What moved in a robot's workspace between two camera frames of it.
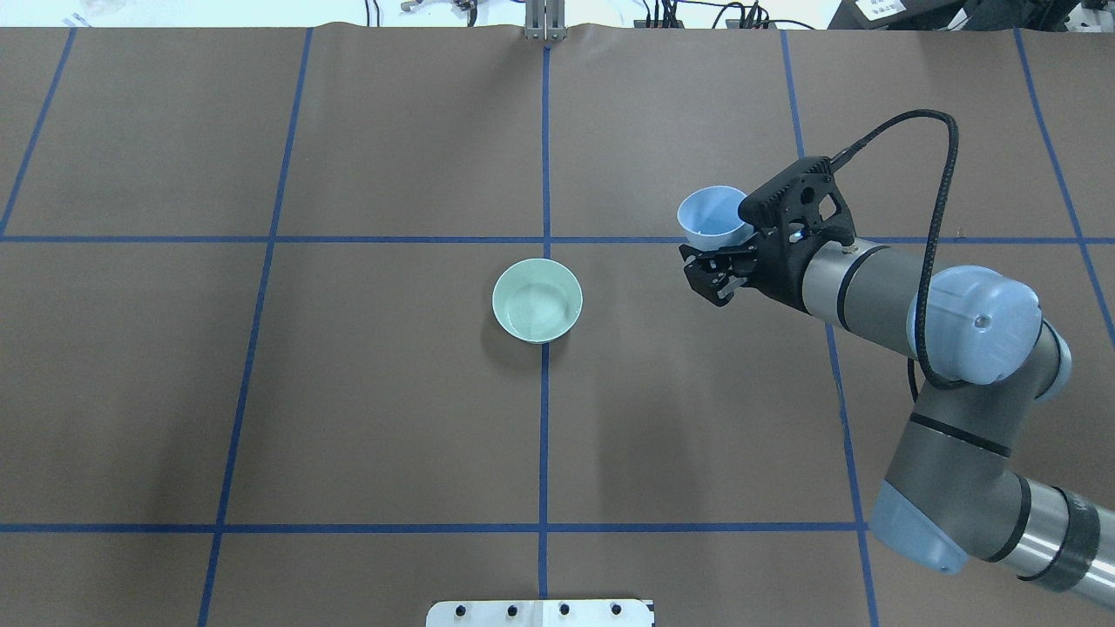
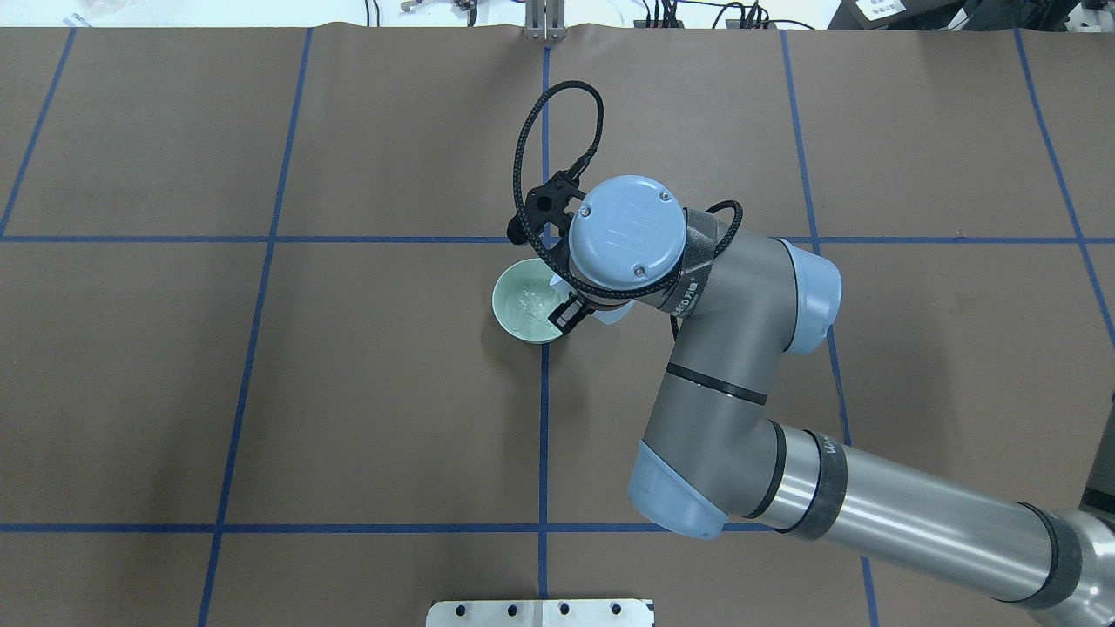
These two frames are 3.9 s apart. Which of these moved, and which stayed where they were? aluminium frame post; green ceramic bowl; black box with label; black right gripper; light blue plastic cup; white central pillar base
Moved: light blue plastic cup; black right gripper
Stayed: black box with label; green ceramic bowl; white central pillar base; aluminium frame post
